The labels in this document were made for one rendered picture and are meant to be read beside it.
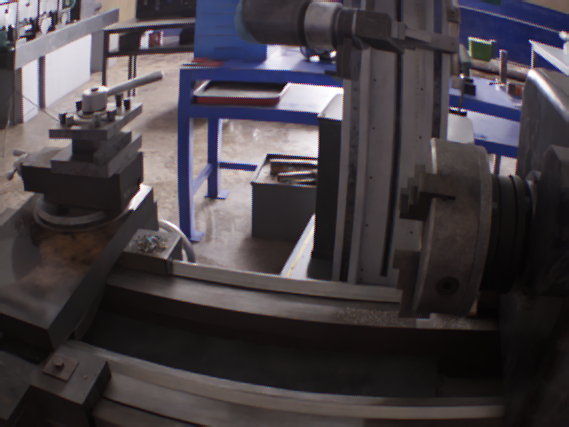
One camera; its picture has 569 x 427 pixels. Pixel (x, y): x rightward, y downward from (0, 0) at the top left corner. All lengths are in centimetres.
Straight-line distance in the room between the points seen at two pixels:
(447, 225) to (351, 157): 119
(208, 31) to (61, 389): 224
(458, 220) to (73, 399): 61
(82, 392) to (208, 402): 21
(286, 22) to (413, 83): 100
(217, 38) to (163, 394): 216
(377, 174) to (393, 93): 28
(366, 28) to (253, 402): 57
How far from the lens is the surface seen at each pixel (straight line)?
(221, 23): 286
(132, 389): 95
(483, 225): 77
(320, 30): 90
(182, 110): 281
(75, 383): 92
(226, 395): 93
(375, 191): 201
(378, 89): 190
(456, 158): 81
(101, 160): 113
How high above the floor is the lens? 149
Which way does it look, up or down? 27 degrees down
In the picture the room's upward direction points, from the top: 2 degrees clockwise
